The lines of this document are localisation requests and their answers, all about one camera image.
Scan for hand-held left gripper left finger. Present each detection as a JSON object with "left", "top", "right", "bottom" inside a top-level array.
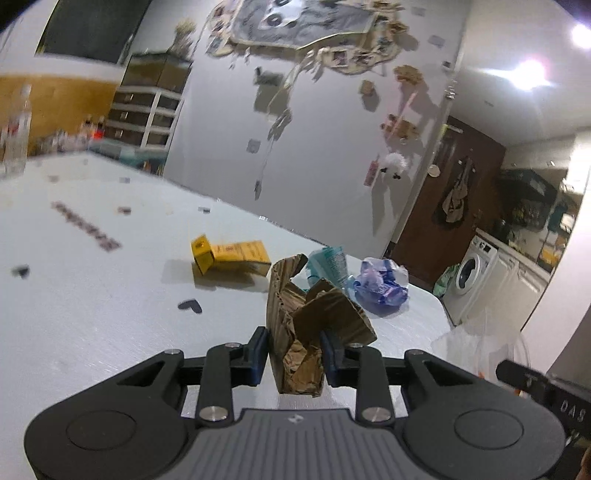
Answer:
[{"left": 107, "top": 326, "right": 269, "bottom": 428}]

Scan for white washing machine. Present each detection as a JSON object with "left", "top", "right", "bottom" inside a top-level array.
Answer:
[{"left": 445, "top": 235, "right": 499, "bottom": 326}]

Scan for green bag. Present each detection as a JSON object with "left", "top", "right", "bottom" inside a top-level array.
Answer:
[{"left": 431, "top": 263, "right": 462, "bottom": 298}]

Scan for brown wooden door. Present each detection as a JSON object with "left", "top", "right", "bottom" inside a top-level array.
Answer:
[{"left": 383, "top": 115, "right": 506, "bottom": 291}]

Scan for yellow carton box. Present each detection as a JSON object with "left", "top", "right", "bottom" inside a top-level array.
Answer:
[{"left": 191, "top": 234, "right": 271, "bottom": 278}]

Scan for white sheep plush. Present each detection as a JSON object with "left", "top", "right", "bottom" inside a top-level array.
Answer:
[{"left": 379, "top": 152, "right": 409, "bottom": 181}]

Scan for clear plastic bottle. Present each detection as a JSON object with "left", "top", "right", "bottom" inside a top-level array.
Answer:
[{"left": 0, "top": 84, "right": 34, "bottom": 176}]

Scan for purple plastic wrapper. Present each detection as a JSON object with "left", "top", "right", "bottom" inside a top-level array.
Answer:
[{"left": 346, "top": 257, "right": 410, "bottom": 308}]

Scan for dark range hood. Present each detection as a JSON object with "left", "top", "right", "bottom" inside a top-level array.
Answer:
[{"left": 499, "top": 168, "right": 557, "bottom": 199}]

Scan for row of small bottles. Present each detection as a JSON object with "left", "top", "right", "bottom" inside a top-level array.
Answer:
[{"left": 37, "top": 120, "right": 107, "bottom": 153}]

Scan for white drawer unit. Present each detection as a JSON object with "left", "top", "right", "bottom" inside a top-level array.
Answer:
[{"left": 106, "top": 85, "right": 185, "bottom": 151}]

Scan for wooden wall hook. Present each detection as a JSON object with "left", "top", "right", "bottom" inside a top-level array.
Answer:
[{"left": 381, "top": 115, "right": 419, "bottom": 139}]

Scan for teal plastic packet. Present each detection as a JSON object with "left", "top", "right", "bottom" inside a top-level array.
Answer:
[{"left": 305, "top": 246, "right": 349, "bottom": 291}]

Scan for wall photo collage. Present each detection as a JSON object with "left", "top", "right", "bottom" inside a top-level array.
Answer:
[{"left": 205, "top": 0, "right": 409, "bottom": 77}]

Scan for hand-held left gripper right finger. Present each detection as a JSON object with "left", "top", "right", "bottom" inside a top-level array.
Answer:
[{"left": 320, "top": 330, "right": 483, "bottom": 425}]

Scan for dried flower bunch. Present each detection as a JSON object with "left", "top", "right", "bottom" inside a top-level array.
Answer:
[{"left": 171, "top": 18, "right": 197, "bottom": 58}]

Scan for white base cabinets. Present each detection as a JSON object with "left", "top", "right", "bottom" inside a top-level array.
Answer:
[{"left": 480, "top": 249, "right": 555, "bottom": 333}]

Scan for teal patterned box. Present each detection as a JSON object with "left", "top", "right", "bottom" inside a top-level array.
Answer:
[{"left": 90, "top": 141, "right": 167, "bottom": 176}]

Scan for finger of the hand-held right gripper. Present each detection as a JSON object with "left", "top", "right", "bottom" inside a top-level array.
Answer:
[{"left": 498, "top": 360, "right": 552, "bottom": 393}]

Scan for brown paper bag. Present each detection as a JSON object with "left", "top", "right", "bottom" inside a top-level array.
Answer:
[{"left": 265, "top": 253, "right": 377, "bottom": 398}]

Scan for dark window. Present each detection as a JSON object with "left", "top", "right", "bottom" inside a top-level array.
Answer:
[{"left": 34, "top": 0, "right": 155, "bottom": 65}]

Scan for white plastic bag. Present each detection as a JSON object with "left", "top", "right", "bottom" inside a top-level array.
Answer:
[{"left": 429, "top": 307, "right": 548, "bottom": 393}]

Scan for dark clear storage box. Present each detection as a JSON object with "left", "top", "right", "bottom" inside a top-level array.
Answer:
[{"left": 124, "top": 51, "right": 192, "bottom": 90}]

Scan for beige hanging tote bag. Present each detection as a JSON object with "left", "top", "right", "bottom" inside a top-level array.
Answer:
[{"left": 431, "top": 157, "right": 476, "bottom": 227}]

